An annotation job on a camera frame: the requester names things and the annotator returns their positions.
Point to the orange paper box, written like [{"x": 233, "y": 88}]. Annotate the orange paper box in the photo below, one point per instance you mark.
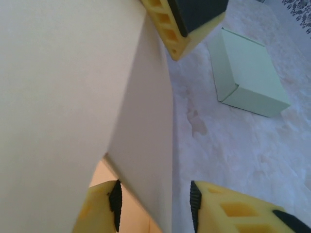
[{"x": 60, "y": 85}]

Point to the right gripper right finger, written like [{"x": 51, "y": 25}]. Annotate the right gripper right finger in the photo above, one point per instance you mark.
[{"x": 230, "y": 213}]

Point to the green paper box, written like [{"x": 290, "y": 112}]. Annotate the green paper box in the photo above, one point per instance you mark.
[{"x": 252, "y": 72}]

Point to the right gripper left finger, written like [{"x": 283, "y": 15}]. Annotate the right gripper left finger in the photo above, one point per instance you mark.
[{"x": 102, "y": 208}]

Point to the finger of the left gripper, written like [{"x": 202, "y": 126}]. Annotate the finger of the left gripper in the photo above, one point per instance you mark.
[
  {"x": 167, "y": 26},
  {"x": 201, "y": 12}
]

